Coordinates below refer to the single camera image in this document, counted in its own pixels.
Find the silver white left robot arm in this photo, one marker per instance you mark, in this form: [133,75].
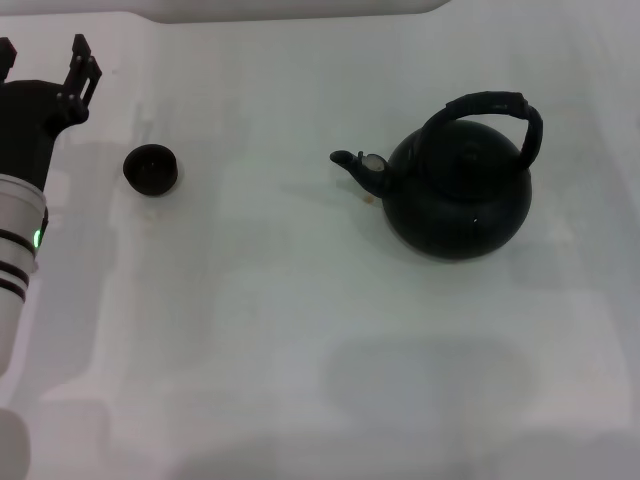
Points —
[15,235]

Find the white rounded background panel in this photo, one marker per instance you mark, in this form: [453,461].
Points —
[280,9]

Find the small black teacup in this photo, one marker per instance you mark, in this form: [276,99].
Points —
[150,172]

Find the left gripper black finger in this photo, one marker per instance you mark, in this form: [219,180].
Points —
[80,95]
[6,57]

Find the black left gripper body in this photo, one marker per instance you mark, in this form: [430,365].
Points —
[27,130]

